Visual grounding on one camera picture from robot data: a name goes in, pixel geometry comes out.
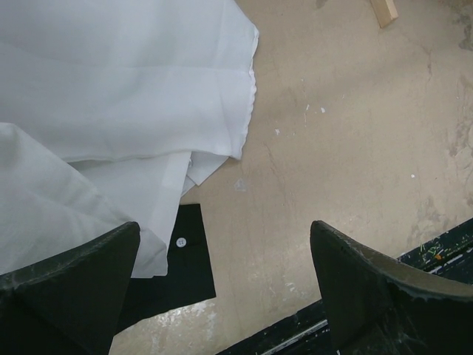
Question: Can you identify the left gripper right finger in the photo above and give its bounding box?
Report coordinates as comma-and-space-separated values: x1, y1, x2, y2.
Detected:
310, 221, 472, 354

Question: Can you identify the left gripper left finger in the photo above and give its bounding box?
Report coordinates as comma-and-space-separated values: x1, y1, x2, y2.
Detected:
1, 222, 140, 354

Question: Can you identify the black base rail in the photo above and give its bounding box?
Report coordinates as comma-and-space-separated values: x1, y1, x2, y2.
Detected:
228, 220, 472, 354

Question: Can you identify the hanging black shirt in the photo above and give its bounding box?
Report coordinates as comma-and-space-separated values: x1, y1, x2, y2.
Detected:
116, 204, 216, 333

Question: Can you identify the hanging white shirt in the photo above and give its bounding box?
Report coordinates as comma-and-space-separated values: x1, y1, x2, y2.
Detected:
1, 1, 259, 278

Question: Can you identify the wooden clothes rack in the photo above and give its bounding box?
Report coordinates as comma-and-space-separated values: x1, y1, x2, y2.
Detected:
370, 0, 398, 29

